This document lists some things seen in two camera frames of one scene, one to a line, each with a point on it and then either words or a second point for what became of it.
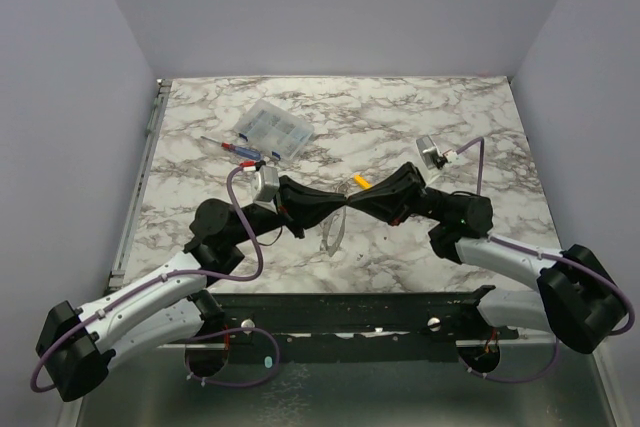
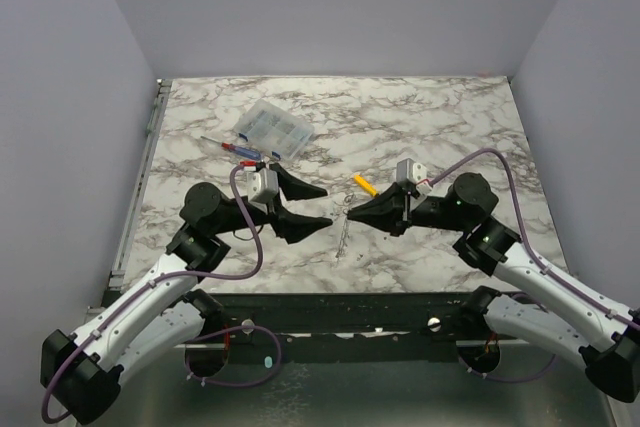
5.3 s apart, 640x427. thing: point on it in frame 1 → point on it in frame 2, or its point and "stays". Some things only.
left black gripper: (320, 205) → (294, 226)
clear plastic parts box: (275, 130) stays
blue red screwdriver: (252, 154) stays
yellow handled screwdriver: (362, 182) stays
